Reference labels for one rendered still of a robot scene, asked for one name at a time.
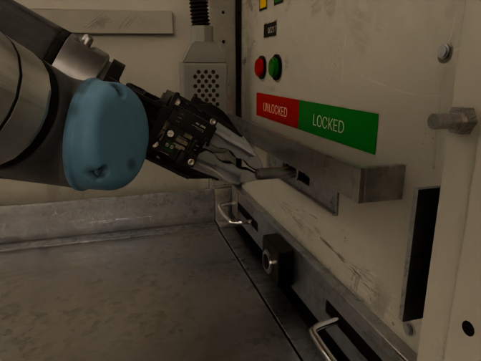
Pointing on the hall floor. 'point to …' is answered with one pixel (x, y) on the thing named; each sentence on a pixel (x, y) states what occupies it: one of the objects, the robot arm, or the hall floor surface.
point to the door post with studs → (458, 215)
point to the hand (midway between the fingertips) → (252, 169)
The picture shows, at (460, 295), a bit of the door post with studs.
